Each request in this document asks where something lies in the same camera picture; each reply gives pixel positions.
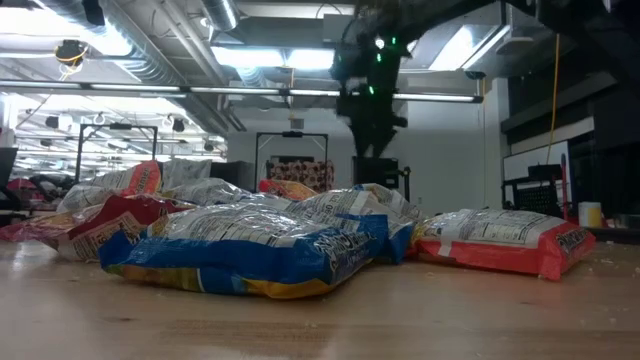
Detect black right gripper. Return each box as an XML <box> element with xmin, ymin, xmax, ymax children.
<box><xmin>335</xmin><ymin>92</ymin><xmax>409</xmax><ymax>158</ymax></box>

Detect silver-backed noodle pack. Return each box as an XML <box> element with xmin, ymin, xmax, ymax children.
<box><xmin>352</xmin><ymin>182</ymin><xmax>426</xmax><ymax>221</ymax></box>
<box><xmin>162</xmin><ymin>178</ymin><xmax>291</xmax><ymax>211</ymax></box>

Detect blue noodle pack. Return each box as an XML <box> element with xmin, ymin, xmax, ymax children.
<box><xmin>98</xmin><ymin>202</ymin><xmax>390</xmax><ymax>300</ymax></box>
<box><xmin>287</xmin><ymin>188</ymin><xmax>416</xmax><ymax>265</ymax></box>

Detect small orange noodle pack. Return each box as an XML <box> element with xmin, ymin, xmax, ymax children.
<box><xmin>258</xmin><ymin>178</ymin><xmax>319</xmax><ymax>202</ymax></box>

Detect red noodle pack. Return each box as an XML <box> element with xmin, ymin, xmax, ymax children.
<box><xmin>37</xmin><ymin>193</ymin><xmax>196</xmax><ymax>263</ymax></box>

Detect pink noodle pack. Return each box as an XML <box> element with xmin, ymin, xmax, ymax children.
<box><xmin>0</xmin><ymin>209</ymin><xmax>101</xmax><ymax>244</ymax></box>

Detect black monitor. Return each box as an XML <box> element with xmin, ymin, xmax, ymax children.
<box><xmin>352</xmin><ymin>156</ymin><xmax>400</xmax><ymax>190</ymax></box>

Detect red and white patterned cloth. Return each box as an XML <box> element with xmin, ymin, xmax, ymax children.
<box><xmin>267</xmin><ymin>159</ymin><xmax>335</xmax><ymax>194</ymax></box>

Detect grey ceiling junction box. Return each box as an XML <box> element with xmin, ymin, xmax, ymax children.
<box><xmin>322</xmin><ymin>13</ymin><xmax>351</xmax><ymax>45</ymax></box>

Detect slanted ceiling light fixture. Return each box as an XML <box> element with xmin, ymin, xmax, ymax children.
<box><xmin>427</xmin><ymin>22</ymin><xmax>512</xmax><ymax>72</ymax></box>

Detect black cabinet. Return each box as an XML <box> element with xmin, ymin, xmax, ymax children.
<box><xmin>209</xmin><ymin>160</ymin><xmax>257</xmax><ymax>194</ymax></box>

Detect bright ceiling light panel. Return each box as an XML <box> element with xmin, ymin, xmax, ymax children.
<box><xmin>209</xmin><ymin>45</ymin><xmax>336</xmax><ymax>71</ymax></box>

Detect long LED light bar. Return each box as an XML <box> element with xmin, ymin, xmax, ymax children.
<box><xmin>0</xmin><ymin>79</ymin><xmax>485</xmax><ymax>105</ymax></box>

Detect black mesh cart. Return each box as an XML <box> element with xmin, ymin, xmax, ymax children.
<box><xmin>501</xmin><ymin>163</ymin><xmax>565</xmax><ymax>219</ymax></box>

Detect white floral cloth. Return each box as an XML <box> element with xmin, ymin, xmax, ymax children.
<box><xmin>160</xmin><ymin>158</ymin><xmax>214</xmax><ymax>191</ymax></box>

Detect white and yellow cylinder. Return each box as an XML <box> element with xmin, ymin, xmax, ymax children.
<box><xmin>577</xmin><ymin>201</ymin><xmax>603</xmax><ymax>229</ymax></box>

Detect black round ceiling device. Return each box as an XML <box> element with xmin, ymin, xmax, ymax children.
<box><xmin>53</xmin><ymin>38</ymin><xmax>90</xmax><ymax>69</ymax></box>

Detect black frame stand, patterned cloth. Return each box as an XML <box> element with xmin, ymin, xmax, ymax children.
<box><xmin>254</xmin><ymin>130</ymin><xmax>330</xmax><ymax>195</ymax></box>

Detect yellow hanging cable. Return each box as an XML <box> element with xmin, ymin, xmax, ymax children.
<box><xmin>545</xmin><ymin>32</ymin><xmax>561</xmax><ymax>166</ymax></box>

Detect silver spiral air duct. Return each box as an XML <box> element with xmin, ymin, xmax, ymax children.
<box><xmin>201</xmin><ymin>0</ymin><xmax>241</xmax><ymax>32</ymax></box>

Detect black frame stand with camera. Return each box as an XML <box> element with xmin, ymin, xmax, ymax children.
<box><xmin>74</xmin><ymin>122</ymin><xmax>159</xmax><ymax>184</ymax></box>

